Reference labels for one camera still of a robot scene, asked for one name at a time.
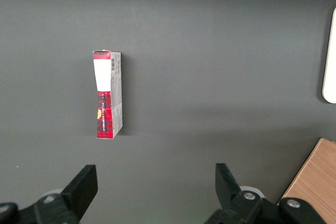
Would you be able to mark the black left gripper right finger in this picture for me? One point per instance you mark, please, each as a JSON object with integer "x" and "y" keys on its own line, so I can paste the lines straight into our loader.
{"x": 236, "y": 208}

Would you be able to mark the oak wooden drawer cabinet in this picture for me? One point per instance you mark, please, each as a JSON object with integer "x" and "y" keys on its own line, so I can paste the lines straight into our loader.
{"x": 315, "y": 179}

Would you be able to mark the beige rectangular tray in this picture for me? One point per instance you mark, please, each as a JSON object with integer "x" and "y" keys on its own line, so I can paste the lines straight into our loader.
{"x": 330, "y": 64}

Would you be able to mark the red plaid carton box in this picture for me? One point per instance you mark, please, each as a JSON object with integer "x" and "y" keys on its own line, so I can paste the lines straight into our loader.
{"x": 106, "y": 98}

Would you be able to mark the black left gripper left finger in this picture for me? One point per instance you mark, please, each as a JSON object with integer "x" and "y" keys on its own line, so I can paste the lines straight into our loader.
{"x": 57, "y": 208}

